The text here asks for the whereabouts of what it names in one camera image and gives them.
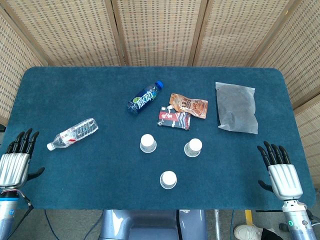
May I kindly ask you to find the blue drink bottle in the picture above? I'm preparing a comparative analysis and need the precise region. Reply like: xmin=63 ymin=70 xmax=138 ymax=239
xmin=127 ymin=80 xmax=165 ymax=115

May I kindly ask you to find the metal table leg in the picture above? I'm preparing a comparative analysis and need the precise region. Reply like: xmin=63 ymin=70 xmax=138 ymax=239
xmin=214 ymin=209 xmax=221 ymax=237

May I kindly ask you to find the orange snack pouch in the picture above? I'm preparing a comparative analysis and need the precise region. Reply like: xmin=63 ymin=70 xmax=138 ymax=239
xmin=169 ymin=93 xmax=209 ymax=120

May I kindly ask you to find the black cable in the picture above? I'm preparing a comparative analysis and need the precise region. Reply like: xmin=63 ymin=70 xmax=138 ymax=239
xmin=4 ymin=193 xmax=35 ymax=240

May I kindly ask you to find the grey translucent plastic bag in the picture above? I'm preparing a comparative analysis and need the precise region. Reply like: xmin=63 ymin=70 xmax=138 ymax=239
xmin=215 ymin=81 xmax=259 ymax=135

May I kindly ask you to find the blue-grey robot torso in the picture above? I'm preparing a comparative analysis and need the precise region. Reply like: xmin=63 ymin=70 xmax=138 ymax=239
xmin=99 ymin=209 xmax=208 ymax=240

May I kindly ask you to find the blue felt table cover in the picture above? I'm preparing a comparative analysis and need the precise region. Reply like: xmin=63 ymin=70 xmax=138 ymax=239
xmin=1 ymin=66 xmax=316 ymax=211

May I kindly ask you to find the black trouser leg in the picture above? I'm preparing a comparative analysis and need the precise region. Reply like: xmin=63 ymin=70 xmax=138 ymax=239
xmin=261 ymin=227 xmax=285 ymax=240

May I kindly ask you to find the white paper cup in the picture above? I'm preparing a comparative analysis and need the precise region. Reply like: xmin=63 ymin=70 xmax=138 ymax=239
xmin=159 ymin=170 xmax=178 ymax=190
xmin=139 ymin=133 xmax=158 ymax=154
xmin=183 ymin=138 xmax=203 ymax=158

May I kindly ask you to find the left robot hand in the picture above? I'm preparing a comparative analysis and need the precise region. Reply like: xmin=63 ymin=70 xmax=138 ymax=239
xmin=0 ymin=128 xmax=46 ymax=190

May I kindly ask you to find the white shoe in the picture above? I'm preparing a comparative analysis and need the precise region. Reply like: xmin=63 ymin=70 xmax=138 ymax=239
xmin=233 ymin=224 xmax=263 ymax=240

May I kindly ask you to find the clear plastic water bottle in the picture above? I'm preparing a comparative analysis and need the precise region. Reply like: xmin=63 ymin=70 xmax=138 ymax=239
xmin=46 ymin=117 xmax=99 ymax=152

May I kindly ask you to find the woven bamboo folding screen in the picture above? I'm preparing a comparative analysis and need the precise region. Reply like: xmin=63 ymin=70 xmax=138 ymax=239
xmin=0 ymin=0 xmax=320 ymax=187

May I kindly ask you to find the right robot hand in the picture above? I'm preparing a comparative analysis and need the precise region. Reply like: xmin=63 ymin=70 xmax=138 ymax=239
xmin=257 ymin=141 xmax=304 ymax=201

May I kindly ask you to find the black red snack packet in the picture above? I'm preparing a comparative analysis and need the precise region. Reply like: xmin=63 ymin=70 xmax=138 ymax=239
xmin=156 ymin=105 xmax=192 ymax=131

